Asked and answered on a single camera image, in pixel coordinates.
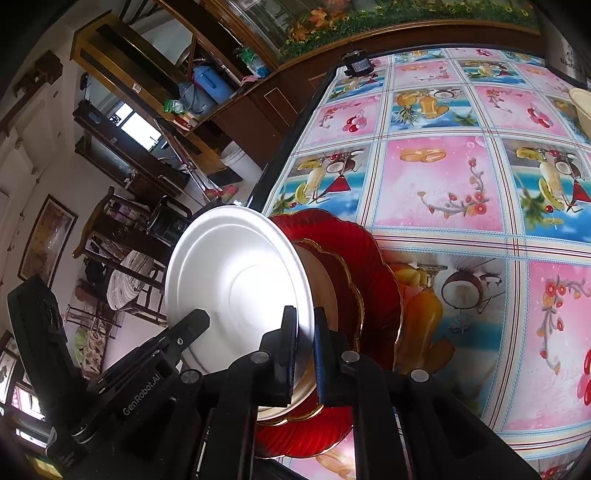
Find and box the wooden partition cabinet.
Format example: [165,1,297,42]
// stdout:
[198,28,546,153]

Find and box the wide white foam bowl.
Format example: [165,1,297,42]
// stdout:
[165,205,315,376]

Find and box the glass artificial flower display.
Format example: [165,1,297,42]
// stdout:
[217,0,541,58]

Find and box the black kettle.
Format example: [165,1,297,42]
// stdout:
[148,210,188,241]

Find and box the wooden chair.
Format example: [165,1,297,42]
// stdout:
[73,186,192,324]

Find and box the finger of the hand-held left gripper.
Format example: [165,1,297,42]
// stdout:
[134,308,211,374]

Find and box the small black device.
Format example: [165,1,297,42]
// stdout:
[342,44,372,77]

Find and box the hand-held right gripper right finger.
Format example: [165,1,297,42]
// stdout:
[313,318,541,480]

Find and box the beige ribbed plastic bowl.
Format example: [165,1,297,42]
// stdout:
[568,88,591,141]

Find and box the striped cloth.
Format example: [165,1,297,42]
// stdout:
[107,249,164,310]

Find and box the framed wall picture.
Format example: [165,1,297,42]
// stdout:
[17,195,78,282]

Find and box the carved wooden wall ornament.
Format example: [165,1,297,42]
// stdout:
[0,51,63,134]

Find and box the blue plastic jug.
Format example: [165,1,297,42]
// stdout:
[193,65,232,103]

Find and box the bright window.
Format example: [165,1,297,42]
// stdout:
[113,104,160,151]

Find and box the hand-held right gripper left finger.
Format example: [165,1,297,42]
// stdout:
[178,305,298,480]

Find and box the large beige plastic bowl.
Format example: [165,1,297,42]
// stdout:
[256,244,335,422]

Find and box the white plastic bucket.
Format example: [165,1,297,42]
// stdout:
[221,142,252,174]

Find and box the tall wooden shelf frame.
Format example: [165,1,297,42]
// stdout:
[69,14,208,121]

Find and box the large red plastic plate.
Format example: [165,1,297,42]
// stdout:
[254,208,403,460]

